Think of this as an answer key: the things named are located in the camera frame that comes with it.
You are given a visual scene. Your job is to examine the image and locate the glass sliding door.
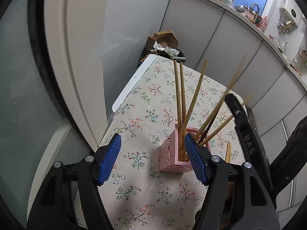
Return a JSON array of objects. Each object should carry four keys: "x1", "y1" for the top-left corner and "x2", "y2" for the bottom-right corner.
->
[{"x1": 0, "y1": 0, "x2": 97, "y2": 230}]

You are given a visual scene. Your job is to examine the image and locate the black trash bin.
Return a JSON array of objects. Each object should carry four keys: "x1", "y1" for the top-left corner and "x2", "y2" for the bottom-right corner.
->
[{"x1": 137, "y1": 46, "x2": 186, "y2": 67}]

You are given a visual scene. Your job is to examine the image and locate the bamboo chopstick bundle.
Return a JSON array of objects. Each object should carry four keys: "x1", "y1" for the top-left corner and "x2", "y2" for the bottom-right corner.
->
[{"x1": 225, "y1": 141, "x2": 232, "y2": 163}]

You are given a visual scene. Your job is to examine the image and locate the white water heater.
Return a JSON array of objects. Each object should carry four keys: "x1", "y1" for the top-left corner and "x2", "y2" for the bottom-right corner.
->
[{"x1": 280, "y1": 7, "x2": 302, "y2": 26}]

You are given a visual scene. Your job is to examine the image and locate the floral tablecloth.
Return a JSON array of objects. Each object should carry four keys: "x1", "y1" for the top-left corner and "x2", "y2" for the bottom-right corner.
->
[{"x1": 74, "y1": 53, "x2": 255, "y2": 230}]

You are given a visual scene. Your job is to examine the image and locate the white kitchen cabinets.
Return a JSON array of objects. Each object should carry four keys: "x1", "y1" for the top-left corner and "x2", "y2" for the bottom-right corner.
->
[{"x1": 161, "y1": 0, "x2": 306, "y2": 161}]

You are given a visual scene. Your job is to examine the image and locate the pink perforated utensil holder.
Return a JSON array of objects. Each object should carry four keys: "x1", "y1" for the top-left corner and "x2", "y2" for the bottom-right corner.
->
[{"x1": 158, "y1": 123, "x2": 212, "y2": 173}]

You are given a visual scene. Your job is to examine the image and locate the brown cardboard box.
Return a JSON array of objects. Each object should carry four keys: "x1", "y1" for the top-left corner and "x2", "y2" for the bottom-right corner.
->
[{"x1": 146, "y1": 30, "x2": 178, "y2": 49}]

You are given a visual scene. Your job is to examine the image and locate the chrome faucet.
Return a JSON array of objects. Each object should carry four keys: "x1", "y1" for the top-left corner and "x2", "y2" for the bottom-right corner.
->
[{"x1": 248, "y1": 3, "x2": 260, "y2": 21}]

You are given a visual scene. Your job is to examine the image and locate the pink soap bottle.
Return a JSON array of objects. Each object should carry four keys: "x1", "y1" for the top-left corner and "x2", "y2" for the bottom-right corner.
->
[{"x1": 256, "y1": 16, "x2": 268, "y2": 32}]

